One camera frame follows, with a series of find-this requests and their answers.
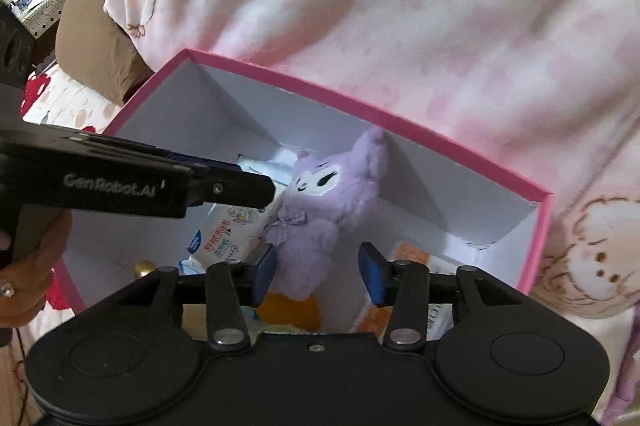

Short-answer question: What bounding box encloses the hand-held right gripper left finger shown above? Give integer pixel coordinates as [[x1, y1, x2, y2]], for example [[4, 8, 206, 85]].
[[107, 246, 278, 352]]

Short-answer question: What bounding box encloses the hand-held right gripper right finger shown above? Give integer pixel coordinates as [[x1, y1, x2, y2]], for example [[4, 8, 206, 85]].
[[358, 242, 526, 352]]

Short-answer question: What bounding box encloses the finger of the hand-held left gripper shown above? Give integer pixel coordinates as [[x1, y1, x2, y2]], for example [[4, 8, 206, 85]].
[[167, 152, 243, 173], [192, 166, 277, 210]]

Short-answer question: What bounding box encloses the blue white wet wipes pack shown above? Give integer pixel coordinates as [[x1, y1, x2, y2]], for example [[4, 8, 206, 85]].
[[235, 146, 301, 197]]

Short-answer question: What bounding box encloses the orange makeup sponge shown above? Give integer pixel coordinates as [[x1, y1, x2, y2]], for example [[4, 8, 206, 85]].
[[260, 288, 321, 332]]

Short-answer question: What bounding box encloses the clear box with orange label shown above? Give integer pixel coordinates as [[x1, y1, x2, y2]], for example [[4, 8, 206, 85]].
[[352, 241, 466, 342]]

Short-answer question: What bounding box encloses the small white tissue packet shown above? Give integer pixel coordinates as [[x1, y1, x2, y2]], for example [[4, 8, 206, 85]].
[[187, 201, 281, 274]]

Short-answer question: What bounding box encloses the purple plush toy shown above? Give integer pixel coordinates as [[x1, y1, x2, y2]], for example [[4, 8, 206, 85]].
[[260, 126, 391, 297]]

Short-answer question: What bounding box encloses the pink cardboard box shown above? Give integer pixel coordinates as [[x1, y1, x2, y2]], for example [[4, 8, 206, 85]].
[[52, 47, 555, 337]]

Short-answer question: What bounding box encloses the foundation bottle with gold cap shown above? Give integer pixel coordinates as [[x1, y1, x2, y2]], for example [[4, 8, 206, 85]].
[[132, 258, 161, 279]]

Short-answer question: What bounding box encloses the person's left hand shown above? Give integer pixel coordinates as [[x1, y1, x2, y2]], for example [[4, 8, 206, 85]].
[[0, 208, 74, 347]]

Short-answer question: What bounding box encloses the red bear printed blanket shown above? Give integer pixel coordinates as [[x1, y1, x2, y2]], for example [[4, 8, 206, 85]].
[[0, 66, 128, 426]]

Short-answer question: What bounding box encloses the brown pillow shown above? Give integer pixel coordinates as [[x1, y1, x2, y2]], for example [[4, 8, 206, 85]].
[[54, 0, 153, 107]]

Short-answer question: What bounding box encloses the lattice patterned cloth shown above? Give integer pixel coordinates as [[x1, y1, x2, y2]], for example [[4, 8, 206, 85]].
[[20, 0, 71, 39]]

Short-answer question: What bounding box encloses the pink printed pillow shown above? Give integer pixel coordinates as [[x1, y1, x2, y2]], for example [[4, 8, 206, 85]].
[[102, 0, 640, 407]]

